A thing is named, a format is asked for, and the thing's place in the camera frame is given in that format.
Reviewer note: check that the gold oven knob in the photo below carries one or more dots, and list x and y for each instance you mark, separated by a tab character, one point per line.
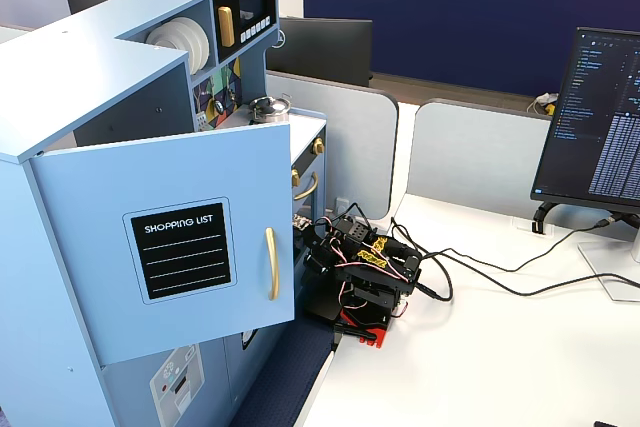
318	146
295	177

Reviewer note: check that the grey desk divider panel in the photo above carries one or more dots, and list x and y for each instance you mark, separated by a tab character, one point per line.
360	147
475	152

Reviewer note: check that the black toy microwave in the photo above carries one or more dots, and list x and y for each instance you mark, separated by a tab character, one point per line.
250	12

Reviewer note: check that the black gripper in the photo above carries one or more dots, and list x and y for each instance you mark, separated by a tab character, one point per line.
316	253

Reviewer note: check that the blue toy kitchen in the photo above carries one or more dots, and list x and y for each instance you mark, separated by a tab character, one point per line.
100	97

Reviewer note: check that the stack of white plates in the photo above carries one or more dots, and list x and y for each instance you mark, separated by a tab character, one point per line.
192	42

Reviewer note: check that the black monitor back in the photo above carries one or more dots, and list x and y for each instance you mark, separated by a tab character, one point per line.
325	49

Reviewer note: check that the white plate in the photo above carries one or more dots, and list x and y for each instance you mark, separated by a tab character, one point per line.
204	49
167	36

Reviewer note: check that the black flat object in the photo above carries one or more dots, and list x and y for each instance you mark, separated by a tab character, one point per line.
617	423

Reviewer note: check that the white and yellow plug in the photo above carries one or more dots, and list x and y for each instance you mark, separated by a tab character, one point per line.
545	103

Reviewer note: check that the metal pot with lid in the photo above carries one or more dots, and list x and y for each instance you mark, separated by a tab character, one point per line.
270	108

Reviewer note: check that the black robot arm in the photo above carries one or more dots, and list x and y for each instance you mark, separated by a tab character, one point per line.
375	272

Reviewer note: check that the navy fabric panel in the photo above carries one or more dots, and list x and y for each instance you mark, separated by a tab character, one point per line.
280	377

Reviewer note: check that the blue shopping list cabinet door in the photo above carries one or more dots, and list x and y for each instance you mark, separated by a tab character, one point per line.
165	182

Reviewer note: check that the red arm base clamp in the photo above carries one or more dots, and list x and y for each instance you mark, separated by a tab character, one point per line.
372	336

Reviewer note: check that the computer monitor showing code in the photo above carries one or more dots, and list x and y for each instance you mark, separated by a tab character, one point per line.
590	117

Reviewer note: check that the silver monitor stand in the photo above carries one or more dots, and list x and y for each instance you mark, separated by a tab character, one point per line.
615	272

